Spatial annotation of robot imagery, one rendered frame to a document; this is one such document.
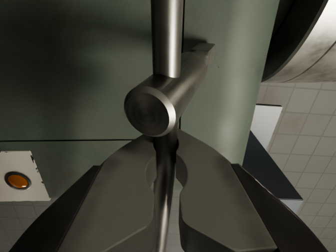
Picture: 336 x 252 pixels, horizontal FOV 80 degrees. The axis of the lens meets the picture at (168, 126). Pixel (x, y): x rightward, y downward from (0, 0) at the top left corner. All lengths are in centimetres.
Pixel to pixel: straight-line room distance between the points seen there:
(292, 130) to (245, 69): 179
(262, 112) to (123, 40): 72
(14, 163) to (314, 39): 34
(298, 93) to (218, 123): 164
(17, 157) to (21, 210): 244
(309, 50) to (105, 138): 24
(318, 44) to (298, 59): 2
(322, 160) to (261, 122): 153
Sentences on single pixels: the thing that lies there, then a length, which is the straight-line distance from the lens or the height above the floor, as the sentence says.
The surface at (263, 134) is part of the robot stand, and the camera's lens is 90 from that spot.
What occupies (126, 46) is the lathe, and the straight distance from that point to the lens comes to 18.
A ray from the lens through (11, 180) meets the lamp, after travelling 30.
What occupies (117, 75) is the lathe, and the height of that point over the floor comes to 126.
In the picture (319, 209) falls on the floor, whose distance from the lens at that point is 285.
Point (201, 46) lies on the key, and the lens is 17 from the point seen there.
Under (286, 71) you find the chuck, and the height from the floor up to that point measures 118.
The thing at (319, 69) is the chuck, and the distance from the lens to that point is 32.
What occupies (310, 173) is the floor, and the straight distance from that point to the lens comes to 240.
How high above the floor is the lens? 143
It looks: 61 degrees down
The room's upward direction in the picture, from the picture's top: 177 degrees clockwise
